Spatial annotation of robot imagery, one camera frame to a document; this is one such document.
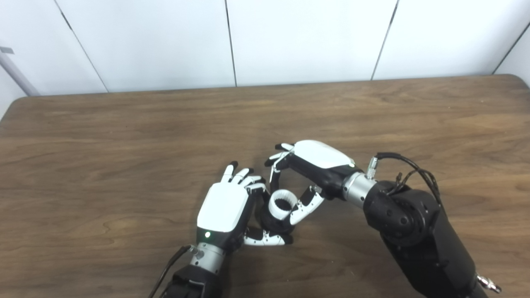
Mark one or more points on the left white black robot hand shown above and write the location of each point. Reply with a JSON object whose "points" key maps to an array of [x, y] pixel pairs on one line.
{"points": [[223, 207]]}

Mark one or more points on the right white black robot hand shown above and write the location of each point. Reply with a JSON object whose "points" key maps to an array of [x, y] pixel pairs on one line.
{"points": [[321, 155]]}

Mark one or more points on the round black part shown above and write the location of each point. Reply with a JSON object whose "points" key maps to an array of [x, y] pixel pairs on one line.
{"points": [[271, 223]]}

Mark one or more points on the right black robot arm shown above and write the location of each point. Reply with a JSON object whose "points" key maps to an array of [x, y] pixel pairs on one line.
{"points": [[414, 231]]}

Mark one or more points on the small grey tag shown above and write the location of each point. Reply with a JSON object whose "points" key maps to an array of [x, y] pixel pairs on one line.
{"points": [[6, 50]]}

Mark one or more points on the grey wall corner trim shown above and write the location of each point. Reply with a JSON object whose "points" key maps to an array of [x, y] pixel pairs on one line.
{"points": [[18, 74]]}

